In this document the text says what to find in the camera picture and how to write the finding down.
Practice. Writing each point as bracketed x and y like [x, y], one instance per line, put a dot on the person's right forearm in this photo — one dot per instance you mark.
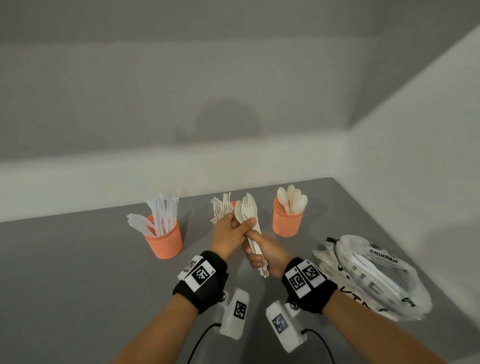
[375, 330]

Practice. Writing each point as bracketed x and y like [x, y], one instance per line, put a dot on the clear plastic zip bag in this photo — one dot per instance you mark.
[416, 288]

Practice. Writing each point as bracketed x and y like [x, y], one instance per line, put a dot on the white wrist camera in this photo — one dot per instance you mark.
[288, 337]

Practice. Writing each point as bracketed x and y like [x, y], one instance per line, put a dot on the person's left forearm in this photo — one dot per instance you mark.
[161, 333]

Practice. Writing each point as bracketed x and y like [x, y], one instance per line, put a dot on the bunch of white plastic knives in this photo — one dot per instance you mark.
[161, 213]

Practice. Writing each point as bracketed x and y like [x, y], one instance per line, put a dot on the bunch of white plastic spoons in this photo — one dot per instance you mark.
[298, 202]

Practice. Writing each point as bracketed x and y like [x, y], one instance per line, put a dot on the white plastic knife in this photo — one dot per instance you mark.
[138, 223]

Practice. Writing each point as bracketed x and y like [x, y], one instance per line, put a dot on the person's left hand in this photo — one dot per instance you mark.
[227, 236]

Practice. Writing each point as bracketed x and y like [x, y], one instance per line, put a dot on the bunch of white plastic cutlery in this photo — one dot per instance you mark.
[249, 206]

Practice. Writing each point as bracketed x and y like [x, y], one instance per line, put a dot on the bunch of white plastic forks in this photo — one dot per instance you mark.
[221, 208]

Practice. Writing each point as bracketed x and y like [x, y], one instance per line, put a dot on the person's right hand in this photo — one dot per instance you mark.
[272, 257]

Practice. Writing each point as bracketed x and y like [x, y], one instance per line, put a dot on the orange mesh cup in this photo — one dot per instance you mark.
[165, 245]
[233, 204]
[287, 225]

